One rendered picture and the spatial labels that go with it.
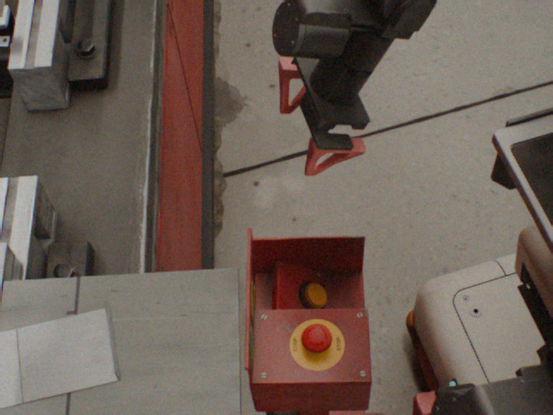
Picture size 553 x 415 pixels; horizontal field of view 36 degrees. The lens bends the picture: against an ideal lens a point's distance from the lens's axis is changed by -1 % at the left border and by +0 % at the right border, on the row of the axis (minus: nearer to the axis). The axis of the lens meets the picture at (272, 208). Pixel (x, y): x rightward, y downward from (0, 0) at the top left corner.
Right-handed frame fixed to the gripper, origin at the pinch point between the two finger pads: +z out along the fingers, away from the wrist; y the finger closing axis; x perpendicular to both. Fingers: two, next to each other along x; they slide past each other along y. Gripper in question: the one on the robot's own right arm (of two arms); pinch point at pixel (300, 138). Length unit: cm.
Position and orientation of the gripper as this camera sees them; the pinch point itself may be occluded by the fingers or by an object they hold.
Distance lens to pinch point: 104.6
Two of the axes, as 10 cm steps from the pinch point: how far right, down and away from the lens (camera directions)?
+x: 8.8, -0.2, 4.8
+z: -3.8, 5.8, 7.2
